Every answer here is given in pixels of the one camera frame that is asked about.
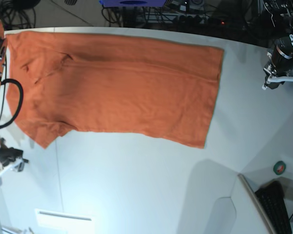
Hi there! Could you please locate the white partition board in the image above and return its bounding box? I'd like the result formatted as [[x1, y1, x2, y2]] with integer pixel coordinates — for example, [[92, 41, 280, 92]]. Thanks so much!
[[231, 174, 275, 234]]

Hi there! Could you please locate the orange t-shirt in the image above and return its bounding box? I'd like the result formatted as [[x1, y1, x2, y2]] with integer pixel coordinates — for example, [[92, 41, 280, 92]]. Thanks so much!
[[6, 31, 224, 148]]

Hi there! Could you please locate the black keyboard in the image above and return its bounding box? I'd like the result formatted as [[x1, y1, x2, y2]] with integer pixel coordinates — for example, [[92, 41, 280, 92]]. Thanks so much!
[[255, 181, 292, 234]]

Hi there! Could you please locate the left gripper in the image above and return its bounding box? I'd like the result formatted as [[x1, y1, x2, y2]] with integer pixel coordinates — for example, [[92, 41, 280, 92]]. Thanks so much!
[[262, 50, 293, 90]]

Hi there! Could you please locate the green tape roll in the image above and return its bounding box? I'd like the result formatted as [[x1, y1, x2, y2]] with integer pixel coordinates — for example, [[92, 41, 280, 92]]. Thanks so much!
[[273, 161, 286, 176]]

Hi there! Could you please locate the blue box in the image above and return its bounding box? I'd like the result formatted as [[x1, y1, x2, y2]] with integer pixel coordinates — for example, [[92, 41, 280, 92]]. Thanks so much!
[[99, 0, 166, 7]]

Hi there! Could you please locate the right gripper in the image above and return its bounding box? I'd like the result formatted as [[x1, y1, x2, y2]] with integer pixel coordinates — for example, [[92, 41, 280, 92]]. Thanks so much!
[[0, 138, 29, 186]]

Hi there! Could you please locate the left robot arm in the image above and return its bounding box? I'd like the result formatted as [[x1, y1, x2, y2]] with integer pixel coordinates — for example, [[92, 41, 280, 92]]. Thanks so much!
[[262, 0, 293, 90]]

